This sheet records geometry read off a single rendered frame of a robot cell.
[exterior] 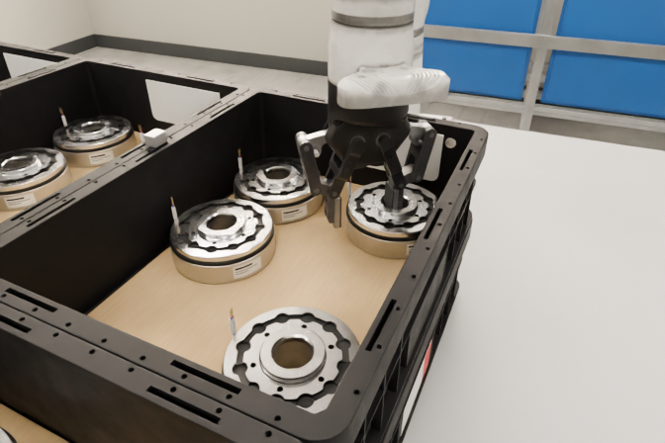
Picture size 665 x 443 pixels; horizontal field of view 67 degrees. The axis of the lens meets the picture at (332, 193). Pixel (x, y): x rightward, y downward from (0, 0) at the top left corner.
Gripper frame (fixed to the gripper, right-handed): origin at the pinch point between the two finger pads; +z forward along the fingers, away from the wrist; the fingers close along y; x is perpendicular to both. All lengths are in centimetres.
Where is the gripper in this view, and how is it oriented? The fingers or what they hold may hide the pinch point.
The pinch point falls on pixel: (363, 208)
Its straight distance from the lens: 52.5
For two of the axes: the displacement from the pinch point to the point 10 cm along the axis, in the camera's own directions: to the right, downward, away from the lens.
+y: -9.7, 1.3, -2.2
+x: 2.5, 5.1, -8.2
